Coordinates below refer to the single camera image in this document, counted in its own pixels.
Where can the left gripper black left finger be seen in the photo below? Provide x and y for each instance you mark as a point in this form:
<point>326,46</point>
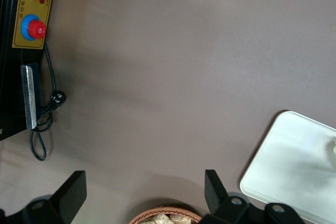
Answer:
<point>74,192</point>

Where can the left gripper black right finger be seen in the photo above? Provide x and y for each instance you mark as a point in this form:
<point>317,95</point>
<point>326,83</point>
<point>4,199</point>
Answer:
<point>214,190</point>

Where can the beige rectangular tray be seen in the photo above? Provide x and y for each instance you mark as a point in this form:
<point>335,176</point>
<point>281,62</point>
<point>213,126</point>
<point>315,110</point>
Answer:
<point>283,161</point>

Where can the clear-wrapped rice cracker packet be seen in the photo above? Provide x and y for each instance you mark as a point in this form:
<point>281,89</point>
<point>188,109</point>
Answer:
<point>160,220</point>
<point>181,220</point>

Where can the round wicker basket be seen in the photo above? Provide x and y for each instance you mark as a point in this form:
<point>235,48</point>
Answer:
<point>168,209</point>

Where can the silver metal bar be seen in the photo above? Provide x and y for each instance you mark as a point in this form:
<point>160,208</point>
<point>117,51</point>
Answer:
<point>29,95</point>

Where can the black machine with yellow panel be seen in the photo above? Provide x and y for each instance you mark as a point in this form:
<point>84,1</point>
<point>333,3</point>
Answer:
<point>8,77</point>

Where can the red emergency stop button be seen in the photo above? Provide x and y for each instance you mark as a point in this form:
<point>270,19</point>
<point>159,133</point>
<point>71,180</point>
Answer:
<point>36,29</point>

